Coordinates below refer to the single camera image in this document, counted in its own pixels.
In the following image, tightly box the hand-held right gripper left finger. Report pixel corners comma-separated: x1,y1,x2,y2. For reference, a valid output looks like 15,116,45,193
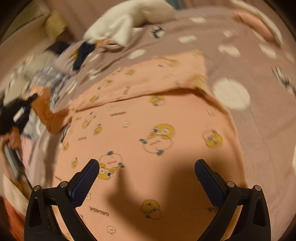
24,159,101,241

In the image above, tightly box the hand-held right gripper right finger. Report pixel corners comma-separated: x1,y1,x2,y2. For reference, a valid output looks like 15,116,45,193
194,159,271,241

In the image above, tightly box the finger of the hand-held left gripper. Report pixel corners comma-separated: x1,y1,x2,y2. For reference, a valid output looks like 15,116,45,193
23,93,38,103

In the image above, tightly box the pink cartoon print garment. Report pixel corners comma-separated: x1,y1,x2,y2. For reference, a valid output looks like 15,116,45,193
30,50,249,241

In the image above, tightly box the person's left hand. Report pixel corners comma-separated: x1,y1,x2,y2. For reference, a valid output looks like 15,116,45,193
7,128,22,149

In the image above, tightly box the plaid pillow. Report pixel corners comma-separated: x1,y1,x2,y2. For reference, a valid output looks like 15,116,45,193
23,62,70,139

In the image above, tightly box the navy blue cloth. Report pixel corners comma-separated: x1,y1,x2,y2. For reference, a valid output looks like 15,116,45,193
73,43,96,71

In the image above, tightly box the pink curtain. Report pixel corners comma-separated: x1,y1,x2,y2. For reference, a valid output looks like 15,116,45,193
53,0,111,42

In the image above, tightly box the white fluffy cloth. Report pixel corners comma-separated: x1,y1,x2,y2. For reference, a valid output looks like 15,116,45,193
83,0,176,45

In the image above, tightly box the mauve polka dot blanket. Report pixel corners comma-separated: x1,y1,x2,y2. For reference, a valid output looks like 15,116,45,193
30,7,296,241

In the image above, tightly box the pink and white cloth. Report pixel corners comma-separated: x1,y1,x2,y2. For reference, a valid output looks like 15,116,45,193
231,10,284,45

